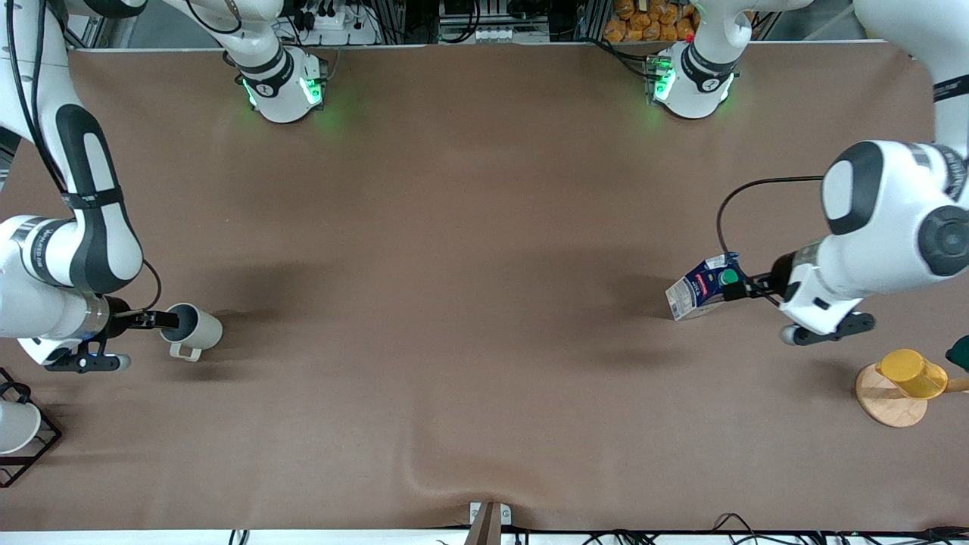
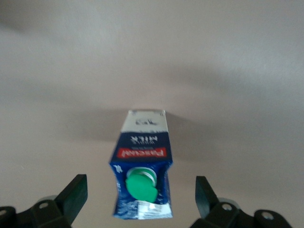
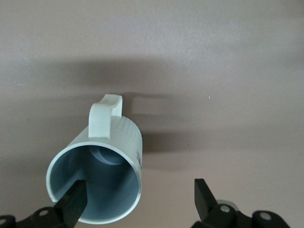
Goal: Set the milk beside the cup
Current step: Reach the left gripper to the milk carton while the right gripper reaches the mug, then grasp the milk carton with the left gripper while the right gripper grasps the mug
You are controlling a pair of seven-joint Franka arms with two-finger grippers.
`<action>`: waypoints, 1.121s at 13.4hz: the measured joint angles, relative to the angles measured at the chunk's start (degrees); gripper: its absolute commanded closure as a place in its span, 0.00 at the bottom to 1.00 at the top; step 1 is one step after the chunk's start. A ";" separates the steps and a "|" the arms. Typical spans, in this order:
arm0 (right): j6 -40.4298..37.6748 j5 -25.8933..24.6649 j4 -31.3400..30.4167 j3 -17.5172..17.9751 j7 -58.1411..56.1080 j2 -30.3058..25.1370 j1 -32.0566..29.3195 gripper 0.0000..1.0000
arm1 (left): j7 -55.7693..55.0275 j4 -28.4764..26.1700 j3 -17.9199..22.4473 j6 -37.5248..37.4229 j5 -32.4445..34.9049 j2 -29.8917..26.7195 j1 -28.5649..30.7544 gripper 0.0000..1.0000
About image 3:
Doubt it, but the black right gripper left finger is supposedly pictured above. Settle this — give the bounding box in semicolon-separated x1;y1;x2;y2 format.
28;180;89;228

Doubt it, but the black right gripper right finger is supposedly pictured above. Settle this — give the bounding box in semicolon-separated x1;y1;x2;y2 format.
192;178;254;228

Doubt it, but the white mug blue inside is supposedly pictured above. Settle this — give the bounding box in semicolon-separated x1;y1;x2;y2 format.
46;94;144;224

